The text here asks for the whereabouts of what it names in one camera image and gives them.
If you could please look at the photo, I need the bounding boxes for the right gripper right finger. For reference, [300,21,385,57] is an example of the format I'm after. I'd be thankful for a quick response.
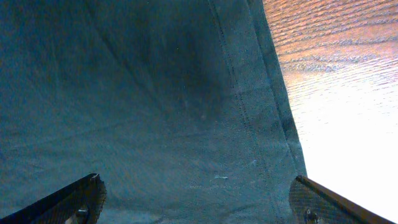
[289,175,394,224]

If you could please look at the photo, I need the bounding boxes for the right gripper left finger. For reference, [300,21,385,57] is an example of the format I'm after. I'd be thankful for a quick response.
[1,173,106,224]

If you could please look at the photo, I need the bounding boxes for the black t-shirt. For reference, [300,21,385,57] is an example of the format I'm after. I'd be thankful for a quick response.
[1,0,306,223]

